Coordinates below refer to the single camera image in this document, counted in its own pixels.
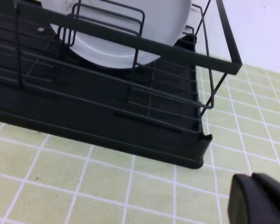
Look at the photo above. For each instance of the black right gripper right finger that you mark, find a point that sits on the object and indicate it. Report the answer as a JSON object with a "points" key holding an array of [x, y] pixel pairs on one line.
{"points": [[270, 186]]}

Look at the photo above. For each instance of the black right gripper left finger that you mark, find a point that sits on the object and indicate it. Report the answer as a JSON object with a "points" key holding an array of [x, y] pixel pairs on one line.
{"points": [[249, 203]]}

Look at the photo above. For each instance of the grey round plate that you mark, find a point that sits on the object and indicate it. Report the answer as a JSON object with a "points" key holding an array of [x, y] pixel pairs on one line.
{"points": [[162, 21]]}

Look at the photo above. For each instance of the black drip tray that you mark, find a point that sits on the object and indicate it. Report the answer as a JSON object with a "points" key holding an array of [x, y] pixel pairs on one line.
{"points": [[151, 111]]}

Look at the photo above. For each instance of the black wire dish rack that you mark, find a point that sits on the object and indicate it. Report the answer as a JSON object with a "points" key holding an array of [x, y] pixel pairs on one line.
{"points": [[147, 51]]}

